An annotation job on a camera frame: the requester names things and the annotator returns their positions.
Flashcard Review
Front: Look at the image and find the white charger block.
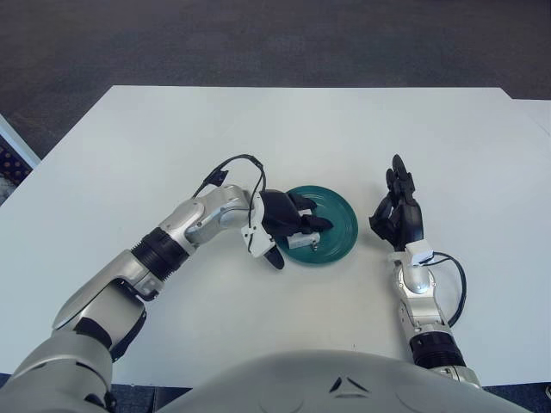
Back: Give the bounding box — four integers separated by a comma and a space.
287, 206, 323, 250

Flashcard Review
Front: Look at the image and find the blue patterned rug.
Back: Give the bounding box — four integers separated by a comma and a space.
0, 133, 34, 203

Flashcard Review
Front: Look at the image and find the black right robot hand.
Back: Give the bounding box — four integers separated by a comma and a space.
368, 154, 436, 264

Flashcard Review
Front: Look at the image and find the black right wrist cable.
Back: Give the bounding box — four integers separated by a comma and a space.
432, 252, 468, 328

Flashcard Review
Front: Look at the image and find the grey robot torso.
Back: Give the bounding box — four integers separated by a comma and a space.
157, 348, 517, 413

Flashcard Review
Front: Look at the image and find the white panel edge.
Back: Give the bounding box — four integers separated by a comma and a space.
0, 114, 42, 167

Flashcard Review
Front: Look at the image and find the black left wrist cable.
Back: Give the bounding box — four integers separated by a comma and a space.
191, 153, 268, 216

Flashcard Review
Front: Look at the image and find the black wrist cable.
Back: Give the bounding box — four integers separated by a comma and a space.
432, 252, 468, 328
191, 153, 268, 216

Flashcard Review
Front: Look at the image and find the teal round plate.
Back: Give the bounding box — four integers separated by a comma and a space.
275, 185, 359, 265

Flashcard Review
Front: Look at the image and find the adjoining white table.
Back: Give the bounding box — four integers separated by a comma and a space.
510, 98, 551, 130

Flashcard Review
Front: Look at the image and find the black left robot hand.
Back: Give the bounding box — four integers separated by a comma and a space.
242, 188, 335, 272

